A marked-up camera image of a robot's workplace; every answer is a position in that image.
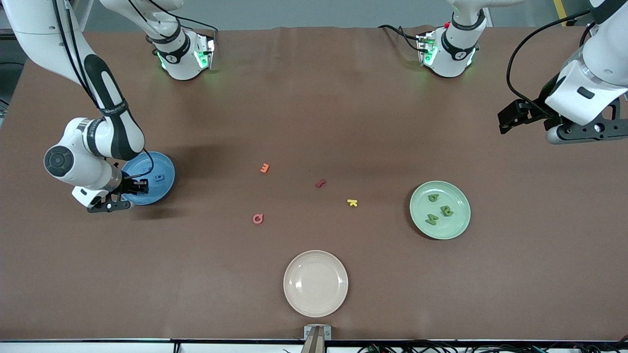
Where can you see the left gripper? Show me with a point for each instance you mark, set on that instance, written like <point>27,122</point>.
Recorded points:
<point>541,105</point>

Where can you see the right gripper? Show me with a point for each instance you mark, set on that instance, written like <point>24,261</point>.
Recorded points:
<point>128,185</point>

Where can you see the green foam letter p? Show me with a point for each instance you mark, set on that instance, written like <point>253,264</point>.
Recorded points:
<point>433,198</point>

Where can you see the green foam letter j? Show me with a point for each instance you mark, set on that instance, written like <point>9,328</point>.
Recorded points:
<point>447,212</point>

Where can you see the green foam letter n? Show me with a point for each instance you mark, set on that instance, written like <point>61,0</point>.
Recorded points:
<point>431,220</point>

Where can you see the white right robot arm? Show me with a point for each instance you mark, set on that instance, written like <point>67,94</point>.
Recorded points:
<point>83,166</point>

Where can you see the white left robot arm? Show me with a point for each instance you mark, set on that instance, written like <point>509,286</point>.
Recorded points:
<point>456,54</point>

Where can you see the blue round plate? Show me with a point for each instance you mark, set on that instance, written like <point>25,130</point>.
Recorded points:
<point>164,166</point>

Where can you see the pink foam letter Q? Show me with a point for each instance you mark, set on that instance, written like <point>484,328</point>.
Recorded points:
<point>253,219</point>

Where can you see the green round plate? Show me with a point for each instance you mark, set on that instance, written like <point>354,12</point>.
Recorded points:
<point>419,208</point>

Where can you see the red foam letter r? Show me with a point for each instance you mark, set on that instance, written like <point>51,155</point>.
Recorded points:
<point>320,184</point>

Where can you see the brown table cover mat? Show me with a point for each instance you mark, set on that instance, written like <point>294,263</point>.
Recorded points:
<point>314,98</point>

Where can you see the cream round plate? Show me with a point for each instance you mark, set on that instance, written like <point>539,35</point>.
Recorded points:
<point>315,283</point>

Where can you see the white table edge rail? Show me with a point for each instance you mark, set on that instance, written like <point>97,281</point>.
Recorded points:
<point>98,349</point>

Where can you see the grey table edge bracket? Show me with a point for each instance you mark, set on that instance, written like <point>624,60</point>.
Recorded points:
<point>316,338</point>

